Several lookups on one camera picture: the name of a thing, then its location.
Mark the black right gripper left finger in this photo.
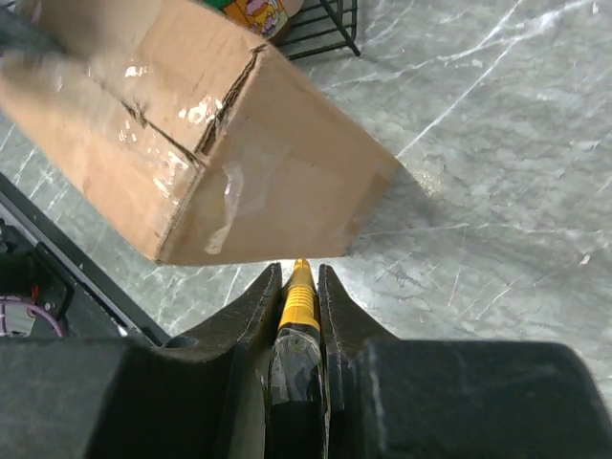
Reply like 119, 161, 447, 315
1, 263, 282, 458

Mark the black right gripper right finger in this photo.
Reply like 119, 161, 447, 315
318, 265, 611, 458

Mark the yellow utility knife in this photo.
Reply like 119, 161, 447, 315
268, 258, 323, 405

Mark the brown cardboard express box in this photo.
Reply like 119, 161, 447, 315
1, 1, 400, 266

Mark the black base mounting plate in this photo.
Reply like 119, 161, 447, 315
1, 177, 169, 346

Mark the green wrapped round package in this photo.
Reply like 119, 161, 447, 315
201, 0, 304, 43

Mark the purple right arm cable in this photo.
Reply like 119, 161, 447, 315
0, 295, 66, 339

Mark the black wire rack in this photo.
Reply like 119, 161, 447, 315
276, 0, 361, 60

